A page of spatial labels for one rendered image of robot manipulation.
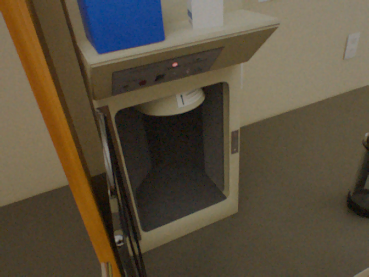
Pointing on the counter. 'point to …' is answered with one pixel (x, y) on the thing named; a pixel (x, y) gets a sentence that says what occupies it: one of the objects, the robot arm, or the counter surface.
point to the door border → (119, 207)
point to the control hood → (181, 48)
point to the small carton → (205, 13)
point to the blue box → (121, 23)
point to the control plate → (162, 66)
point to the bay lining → (174, 139)
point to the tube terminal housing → (231, 104)
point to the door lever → (106, 269)
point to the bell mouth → (172, 103)
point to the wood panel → (57, 118)
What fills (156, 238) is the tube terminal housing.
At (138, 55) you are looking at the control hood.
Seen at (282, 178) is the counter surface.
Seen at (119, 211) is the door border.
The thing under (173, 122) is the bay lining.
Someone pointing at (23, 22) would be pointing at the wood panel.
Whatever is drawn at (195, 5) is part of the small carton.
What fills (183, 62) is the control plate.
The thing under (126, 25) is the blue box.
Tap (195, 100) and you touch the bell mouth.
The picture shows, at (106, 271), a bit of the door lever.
